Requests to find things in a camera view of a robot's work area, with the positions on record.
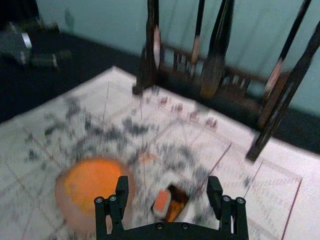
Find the small orange and brown block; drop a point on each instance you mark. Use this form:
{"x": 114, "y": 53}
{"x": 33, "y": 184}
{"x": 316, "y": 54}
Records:
{"x": 170, "y": 202}

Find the dark wooden brush rack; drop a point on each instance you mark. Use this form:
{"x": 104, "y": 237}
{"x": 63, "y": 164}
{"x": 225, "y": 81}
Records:
{"x": 237, "y": 77}

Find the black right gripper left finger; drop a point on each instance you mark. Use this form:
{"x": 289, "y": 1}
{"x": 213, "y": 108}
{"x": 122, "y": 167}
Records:
{"x": 122, "y": 190}

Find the thick dark hanging brush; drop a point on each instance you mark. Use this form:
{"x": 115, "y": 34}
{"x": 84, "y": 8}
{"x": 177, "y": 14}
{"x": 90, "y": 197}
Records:
{"x": 150, "y": 50}

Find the round orange dish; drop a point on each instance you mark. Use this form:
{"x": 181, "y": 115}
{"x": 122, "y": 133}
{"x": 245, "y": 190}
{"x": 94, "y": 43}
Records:
{"x": 92, "y": 182}

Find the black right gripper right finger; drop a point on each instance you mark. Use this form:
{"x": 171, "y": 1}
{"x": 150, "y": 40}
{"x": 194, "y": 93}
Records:
{"x": 214, "y": 190}

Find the wide brown-tipped hanging brush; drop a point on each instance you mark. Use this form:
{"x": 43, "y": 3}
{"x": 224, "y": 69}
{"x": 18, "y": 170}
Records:
{"x": 217, "y": 62}

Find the slim pink-banded hanging brush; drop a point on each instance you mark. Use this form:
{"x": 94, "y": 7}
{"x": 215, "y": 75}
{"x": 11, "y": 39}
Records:
{"x": 275, "y": 72}

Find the thin dark hanging brush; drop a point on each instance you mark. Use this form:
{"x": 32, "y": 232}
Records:
{"x": 197, "y": 37}

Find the white paper sheet with writing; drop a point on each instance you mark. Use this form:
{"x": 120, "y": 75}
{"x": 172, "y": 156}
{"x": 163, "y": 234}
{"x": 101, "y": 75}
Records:
{"x": 75, "y": 130}

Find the long black hanging brush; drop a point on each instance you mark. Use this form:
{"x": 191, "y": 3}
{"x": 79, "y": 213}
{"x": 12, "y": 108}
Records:
{"x": 282, "y": 105}

